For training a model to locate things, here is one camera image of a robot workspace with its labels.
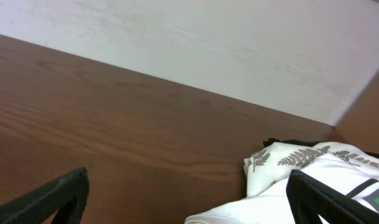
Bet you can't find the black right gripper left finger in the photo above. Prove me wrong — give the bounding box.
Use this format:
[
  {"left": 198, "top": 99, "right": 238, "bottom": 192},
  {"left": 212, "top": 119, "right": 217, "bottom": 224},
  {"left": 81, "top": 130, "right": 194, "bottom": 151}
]
[{"left": 0, "top": 167, "right": 90, "bottom": 224}]

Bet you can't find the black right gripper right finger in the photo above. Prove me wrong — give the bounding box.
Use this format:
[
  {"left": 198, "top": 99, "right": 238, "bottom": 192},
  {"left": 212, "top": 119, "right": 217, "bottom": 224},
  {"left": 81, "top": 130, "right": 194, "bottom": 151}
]
[{"left": 286, "top": 170, "right": 379, "bottom": 224}]

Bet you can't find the white fern pattern cloth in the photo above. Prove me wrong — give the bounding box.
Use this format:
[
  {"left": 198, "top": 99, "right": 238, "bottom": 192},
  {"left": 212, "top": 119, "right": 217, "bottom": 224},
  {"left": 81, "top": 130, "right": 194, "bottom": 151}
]
[{"left": 244, "top": 142, "right": 379, "bottom": 197}]

